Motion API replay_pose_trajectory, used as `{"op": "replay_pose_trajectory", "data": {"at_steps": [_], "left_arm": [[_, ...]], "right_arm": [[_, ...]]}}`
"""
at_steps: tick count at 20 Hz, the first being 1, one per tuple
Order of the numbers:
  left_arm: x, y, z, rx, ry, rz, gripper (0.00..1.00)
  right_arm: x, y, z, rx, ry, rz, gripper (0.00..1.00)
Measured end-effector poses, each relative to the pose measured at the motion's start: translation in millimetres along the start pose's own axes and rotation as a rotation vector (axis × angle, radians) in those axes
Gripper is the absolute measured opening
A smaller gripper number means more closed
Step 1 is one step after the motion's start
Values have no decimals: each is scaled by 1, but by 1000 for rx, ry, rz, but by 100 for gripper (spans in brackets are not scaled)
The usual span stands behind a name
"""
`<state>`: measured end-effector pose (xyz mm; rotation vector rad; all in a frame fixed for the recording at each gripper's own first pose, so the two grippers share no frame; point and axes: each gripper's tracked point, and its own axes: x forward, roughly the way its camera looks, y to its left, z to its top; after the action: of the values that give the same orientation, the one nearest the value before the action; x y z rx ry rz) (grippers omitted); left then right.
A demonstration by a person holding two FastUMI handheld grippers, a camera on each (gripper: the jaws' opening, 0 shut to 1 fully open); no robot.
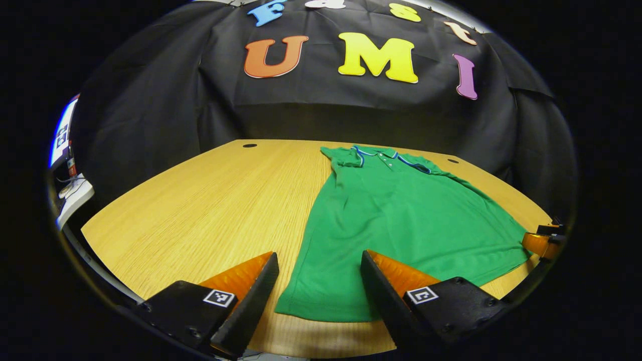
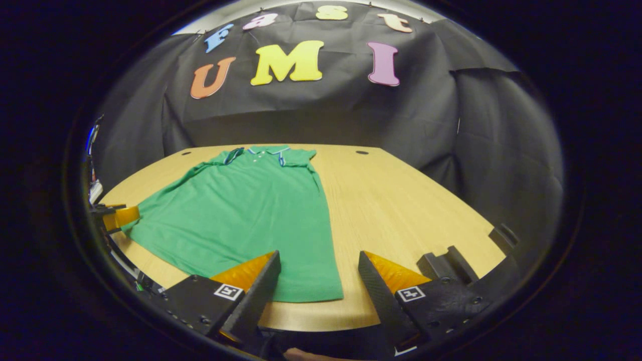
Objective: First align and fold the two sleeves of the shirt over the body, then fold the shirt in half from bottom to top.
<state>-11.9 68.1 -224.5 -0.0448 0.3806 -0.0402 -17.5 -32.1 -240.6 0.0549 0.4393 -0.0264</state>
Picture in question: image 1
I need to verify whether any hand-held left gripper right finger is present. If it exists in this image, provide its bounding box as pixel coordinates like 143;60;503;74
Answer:
360;249;513;354

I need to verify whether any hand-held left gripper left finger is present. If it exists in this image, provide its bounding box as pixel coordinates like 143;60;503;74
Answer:
136;252;280;359

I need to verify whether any green T-shirt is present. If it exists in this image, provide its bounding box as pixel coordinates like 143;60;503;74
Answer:
274;144;532;323

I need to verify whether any black backdrop cloth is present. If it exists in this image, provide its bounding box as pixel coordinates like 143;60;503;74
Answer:
70;0;577;216

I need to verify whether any white side desk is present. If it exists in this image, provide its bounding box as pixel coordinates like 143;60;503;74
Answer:
55;173;96;232

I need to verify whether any computer monitor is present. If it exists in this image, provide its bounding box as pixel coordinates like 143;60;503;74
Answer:
49;94;80;168

